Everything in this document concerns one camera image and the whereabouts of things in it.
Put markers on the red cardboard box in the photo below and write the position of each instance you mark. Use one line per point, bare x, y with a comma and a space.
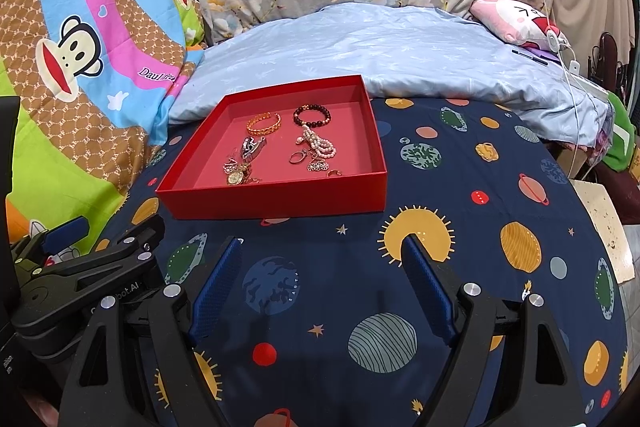
280, 197

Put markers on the silver triangle drop earring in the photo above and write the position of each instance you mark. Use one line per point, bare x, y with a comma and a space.
231, 164

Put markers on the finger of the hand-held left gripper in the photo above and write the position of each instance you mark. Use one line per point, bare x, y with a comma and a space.
65, 233
135, 237

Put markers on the silver wristwatch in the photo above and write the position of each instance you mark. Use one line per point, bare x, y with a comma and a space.
252, 148

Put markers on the gold wristwatch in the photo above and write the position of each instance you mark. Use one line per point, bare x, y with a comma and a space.
235, 178

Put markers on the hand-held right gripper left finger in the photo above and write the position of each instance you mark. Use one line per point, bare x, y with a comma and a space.
217, 287

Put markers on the round gold brooch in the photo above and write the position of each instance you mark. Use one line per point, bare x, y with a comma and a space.
296, 158

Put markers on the silver flower drop earring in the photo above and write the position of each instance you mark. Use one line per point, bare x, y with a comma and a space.
316, 166

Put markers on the colourful monkey print blanket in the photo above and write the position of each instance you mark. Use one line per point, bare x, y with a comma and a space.
75, 107

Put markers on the light blue quilt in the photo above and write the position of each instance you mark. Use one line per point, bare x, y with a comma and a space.
375, 52

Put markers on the pink cartoon pillow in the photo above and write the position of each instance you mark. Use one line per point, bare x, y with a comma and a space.
510, 19

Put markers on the navy planet print blanket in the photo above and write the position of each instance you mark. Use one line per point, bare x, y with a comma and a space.
475, 232

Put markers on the beige speckled board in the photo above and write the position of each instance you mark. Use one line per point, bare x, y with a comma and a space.
607, 227

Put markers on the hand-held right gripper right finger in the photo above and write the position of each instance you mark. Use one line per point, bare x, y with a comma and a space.
430, 292

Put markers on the green cloth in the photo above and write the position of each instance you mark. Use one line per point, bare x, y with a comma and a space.
620, 132

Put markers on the purple notebook with pen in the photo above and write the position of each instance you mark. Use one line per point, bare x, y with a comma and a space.
537, 56

